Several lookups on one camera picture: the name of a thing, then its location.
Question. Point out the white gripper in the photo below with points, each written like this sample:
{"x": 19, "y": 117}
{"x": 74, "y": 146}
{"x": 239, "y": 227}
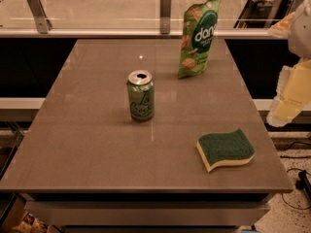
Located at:
{"x": 301, "y": 38}

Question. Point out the middle metal glass bracket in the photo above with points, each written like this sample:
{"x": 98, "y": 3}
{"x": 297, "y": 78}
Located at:
{"x": 165, "y": 16}

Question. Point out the glass barrier panel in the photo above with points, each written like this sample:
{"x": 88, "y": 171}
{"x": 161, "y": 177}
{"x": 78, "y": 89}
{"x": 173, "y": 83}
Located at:
{"x": 112, "y": 14}

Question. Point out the green rice chip bag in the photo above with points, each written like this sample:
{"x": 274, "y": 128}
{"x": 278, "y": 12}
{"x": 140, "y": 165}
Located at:
{"x": 200, "y": 22}

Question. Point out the green and yellow sponge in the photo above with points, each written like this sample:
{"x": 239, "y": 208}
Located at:
{"x": 225, "y": 149}

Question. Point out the snack bags under table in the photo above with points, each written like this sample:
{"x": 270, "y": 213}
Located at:
{"x": 31, "y": 224}

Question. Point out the left metal glass bracket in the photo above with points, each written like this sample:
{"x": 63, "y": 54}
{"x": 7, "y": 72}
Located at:
{"x": 42, "y": 22}

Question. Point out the green soda can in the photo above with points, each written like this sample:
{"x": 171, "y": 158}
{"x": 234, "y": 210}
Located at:
{"x": 141, "y": 95}

